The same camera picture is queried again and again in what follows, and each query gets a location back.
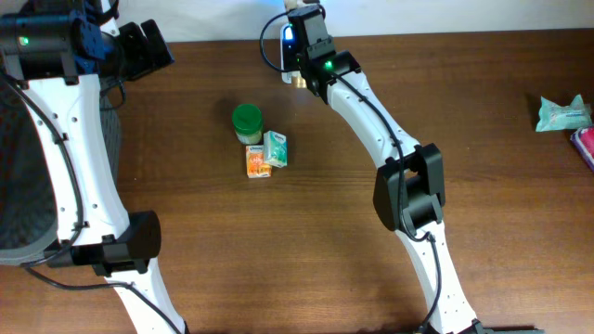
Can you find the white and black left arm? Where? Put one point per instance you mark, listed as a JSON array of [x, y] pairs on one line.
[[62, 39]]

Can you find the mint green snack packet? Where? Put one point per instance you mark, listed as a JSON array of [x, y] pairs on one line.
[[553, 117]]

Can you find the red purple tissue pack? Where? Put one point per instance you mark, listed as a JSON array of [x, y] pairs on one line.
[[582, 139]]

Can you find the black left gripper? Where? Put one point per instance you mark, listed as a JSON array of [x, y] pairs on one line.
[[128, 38]]

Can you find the white barcode scanner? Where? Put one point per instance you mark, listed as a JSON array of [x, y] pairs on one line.
[[289, 61]]

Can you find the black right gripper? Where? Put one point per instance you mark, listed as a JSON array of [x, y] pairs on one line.
[[303, 17]]

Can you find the orange snack packet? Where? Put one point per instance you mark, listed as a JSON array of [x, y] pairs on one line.
[[255, 162]]

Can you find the small teal tissue packet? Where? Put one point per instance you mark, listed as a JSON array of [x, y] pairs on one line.
[[275, 149]]

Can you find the dark grey plastic basket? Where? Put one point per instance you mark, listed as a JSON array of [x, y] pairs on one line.
[[59, 162]]

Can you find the green lid glass jar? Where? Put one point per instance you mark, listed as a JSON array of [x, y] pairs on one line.
[[248, 124]]

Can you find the cream tube gold cap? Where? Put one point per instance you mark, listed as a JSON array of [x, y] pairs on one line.
[[289, 6]]

